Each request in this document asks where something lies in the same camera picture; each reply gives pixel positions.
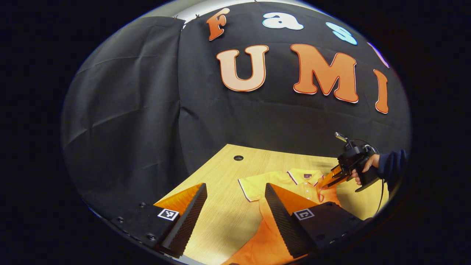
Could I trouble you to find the orange T-shirt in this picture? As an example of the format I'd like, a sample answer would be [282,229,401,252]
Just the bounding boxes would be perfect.
[221,167,366,265]

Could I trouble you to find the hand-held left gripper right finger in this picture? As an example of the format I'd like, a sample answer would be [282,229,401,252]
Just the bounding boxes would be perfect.
[264,182,373,259]

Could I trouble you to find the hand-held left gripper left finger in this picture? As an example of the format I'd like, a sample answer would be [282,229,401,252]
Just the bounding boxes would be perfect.
[110,182,208,259]

